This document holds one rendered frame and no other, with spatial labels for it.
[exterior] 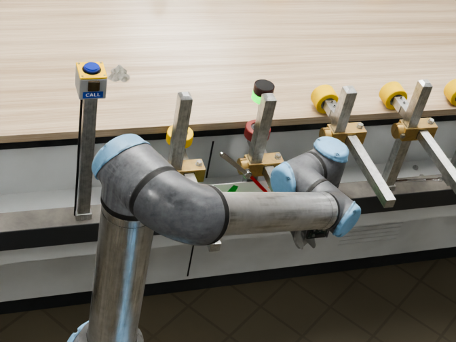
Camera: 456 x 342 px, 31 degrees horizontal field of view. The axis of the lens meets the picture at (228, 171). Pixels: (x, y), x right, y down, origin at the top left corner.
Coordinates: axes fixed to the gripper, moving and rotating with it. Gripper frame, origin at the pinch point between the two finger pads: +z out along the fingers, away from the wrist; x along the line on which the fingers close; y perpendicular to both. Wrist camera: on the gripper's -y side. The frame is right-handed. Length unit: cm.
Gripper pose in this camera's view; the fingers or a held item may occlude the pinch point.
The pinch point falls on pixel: (299, 242)
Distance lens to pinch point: 231.4
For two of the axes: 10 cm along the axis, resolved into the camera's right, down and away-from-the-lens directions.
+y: 2.8, 6.5, -7.1
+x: 9.5, -0.7, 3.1
